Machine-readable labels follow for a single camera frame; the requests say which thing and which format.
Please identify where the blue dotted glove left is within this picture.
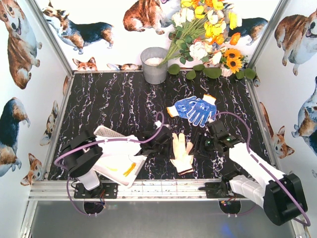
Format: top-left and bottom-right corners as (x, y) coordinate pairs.
(166, 96), (199, 119)

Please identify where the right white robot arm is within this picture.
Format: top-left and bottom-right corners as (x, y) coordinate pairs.
(189, 121), (308, 226)

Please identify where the artificial flower bouquet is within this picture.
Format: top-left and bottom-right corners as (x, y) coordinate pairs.
(159, 0), (265, 80)

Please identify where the cream glove red cuff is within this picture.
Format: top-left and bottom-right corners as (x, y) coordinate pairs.
(170, 133), (194, 176)

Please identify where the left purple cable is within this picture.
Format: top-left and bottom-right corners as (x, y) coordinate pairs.
(54, 111), (166, 217)

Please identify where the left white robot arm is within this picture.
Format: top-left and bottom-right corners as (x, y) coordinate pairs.
(54, 124), (174, 198)

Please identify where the aluminium front frame rail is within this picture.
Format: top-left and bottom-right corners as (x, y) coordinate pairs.
(28, 178), (297, 201)

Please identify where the grey metal bucket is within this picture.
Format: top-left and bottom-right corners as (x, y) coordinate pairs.
(140, 47), (168, 85)

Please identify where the white perforated storage basket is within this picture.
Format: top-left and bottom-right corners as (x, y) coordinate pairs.
(93, 125), (147, 187)

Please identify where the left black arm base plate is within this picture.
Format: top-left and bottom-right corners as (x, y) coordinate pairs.
(74, 182), (118, 199)

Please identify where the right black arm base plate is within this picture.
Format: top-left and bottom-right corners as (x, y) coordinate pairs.
(198, 179), (245, 199)

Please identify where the blue dotted glove right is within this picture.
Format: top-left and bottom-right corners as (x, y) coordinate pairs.
(187, 94), (217, 127)

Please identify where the blue dotted glove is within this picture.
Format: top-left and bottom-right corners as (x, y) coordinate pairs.
(166, 96), (199, 119)
(187, 94), (217, 127)

